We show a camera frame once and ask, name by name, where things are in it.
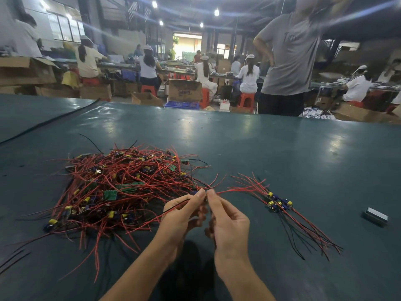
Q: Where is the person's right hand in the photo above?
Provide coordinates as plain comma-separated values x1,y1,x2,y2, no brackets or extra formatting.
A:
206,188,252,271

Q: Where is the small black grey block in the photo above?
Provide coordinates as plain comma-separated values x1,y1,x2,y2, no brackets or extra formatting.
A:
363,207,389,227

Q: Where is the yellow sack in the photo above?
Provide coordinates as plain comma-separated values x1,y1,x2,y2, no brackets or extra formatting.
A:
62,71,82,89

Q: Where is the blue plastic crate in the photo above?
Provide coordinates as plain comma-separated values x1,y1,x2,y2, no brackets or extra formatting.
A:
165,101,201,110

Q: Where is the dark green table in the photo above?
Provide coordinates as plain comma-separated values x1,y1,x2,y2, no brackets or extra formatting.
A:
0,94,401,301

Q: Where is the heap of black white items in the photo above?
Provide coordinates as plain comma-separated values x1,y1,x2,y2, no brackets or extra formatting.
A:
299,107,335,120

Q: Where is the person's left hand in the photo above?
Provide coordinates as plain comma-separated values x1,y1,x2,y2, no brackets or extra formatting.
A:
153,188,208,253

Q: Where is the grid window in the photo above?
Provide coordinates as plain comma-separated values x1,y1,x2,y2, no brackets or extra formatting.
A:
47,0,85,43

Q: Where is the person's left forearm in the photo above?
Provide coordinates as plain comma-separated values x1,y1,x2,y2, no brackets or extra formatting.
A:
100,238,179,301

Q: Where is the sorted wired boards bundle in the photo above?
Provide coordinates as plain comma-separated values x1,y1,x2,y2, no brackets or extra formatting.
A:
252,175,344,251

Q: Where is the pile of red-wired boards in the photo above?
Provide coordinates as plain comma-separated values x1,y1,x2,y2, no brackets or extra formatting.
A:
0,142,217,283

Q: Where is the large open cardboard box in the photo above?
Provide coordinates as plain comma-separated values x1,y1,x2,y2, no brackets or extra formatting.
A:
0,56,58,87

